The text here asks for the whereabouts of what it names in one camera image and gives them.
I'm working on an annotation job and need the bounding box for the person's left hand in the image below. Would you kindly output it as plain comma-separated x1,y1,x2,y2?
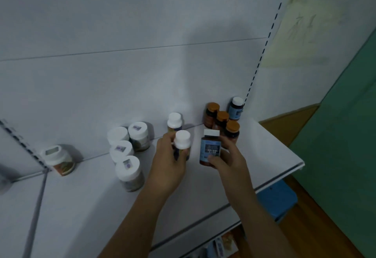
146,131,192,196

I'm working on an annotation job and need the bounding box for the person's right hand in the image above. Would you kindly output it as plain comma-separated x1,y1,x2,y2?
207,136,256,205

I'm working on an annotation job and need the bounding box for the blue yellow label bottle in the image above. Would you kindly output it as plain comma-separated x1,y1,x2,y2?
166,112,183,133
172,130,192,161

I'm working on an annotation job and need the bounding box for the white sticker-lid jar bottle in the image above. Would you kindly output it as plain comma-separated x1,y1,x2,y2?
109,140,135,164
114,155,145,192

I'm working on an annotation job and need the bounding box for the dark bottle light-blue label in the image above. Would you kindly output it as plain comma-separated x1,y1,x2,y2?
199,129,221,167
228,96,245,121

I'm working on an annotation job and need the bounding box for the white metal shelf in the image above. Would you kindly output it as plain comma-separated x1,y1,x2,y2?
0,0,306,258

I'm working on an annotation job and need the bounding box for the orange label white bottle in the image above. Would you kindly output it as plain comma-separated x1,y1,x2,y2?
40,144,76,176

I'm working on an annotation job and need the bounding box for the white bottle blue lid sticker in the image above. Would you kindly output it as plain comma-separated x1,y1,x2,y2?
0,164,13,195

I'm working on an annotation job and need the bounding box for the person's right forearm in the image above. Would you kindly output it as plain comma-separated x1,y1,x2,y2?
232,193,297,258

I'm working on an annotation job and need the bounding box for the person's left forearm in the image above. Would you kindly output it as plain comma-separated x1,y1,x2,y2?
98,187,174,258

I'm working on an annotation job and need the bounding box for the blue plastic stool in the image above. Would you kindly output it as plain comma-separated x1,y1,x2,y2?
256,179,299,223

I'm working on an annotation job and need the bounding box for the pile of white blue boxes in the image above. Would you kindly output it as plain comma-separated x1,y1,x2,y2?
205,231,239,258

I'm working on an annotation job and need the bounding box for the pale handwritten paper sign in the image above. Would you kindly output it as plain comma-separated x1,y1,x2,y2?
260,0,347,69

